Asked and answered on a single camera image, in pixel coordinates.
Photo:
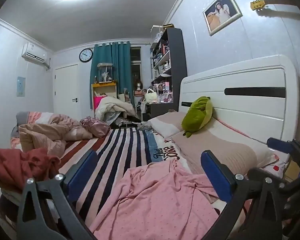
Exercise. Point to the blue wall poster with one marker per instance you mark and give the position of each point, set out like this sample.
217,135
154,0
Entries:
21,86

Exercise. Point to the large beige pillow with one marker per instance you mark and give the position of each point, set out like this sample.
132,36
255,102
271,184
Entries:
215,142

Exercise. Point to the yellow guitar headstock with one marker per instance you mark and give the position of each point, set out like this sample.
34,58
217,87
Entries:
258,4

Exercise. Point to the white duvet pile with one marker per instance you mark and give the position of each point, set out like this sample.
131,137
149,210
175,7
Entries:
110,107

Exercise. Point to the dark bookshelf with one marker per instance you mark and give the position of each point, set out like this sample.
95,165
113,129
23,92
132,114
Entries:
177,55

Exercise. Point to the pink dotted garment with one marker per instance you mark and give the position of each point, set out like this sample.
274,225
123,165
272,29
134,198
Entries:
152,200

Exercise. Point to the white air conditioner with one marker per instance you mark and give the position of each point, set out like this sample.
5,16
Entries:
33,52

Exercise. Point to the teal curtain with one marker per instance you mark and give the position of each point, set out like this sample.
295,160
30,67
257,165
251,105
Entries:
120,60

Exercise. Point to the small beige pillow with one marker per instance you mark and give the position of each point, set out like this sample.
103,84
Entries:
165,122

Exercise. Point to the dark desk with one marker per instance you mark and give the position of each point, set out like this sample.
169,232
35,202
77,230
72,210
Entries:
160,108

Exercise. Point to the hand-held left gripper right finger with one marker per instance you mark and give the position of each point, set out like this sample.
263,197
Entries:
215,172

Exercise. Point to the round wall clock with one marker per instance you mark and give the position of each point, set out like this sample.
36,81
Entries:
86,55

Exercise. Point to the yellow shelf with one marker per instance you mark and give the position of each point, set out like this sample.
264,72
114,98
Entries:
105,85

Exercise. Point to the white door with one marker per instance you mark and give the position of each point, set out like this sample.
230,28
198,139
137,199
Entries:
65,90

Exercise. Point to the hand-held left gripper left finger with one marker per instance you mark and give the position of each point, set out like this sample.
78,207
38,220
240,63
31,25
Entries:
82,172

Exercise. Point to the glass display case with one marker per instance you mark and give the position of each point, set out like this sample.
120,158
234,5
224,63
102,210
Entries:
105,73

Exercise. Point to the wig mannequin head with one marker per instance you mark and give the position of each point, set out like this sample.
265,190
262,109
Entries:
138,83

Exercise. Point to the striped bed sheet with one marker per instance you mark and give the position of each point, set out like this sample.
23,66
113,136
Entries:
120,150

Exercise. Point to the green plush toy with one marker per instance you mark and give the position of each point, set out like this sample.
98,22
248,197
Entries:
197,115

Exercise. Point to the bright pink bag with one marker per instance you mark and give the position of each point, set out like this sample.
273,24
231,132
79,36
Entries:
98,102

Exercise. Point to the red garment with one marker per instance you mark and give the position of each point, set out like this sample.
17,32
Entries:
15,165

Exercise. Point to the window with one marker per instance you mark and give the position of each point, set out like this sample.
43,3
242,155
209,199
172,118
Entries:
135,55

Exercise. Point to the white handbag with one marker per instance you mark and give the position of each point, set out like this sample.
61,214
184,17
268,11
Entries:
150,96

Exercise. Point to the peach quilt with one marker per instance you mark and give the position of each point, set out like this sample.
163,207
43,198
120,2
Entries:
40,132

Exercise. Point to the white bed headboard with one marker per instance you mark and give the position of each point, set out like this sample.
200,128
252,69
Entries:
240,110

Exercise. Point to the framed wall picture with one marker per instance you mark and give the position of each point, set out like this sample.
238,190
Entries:
221,11

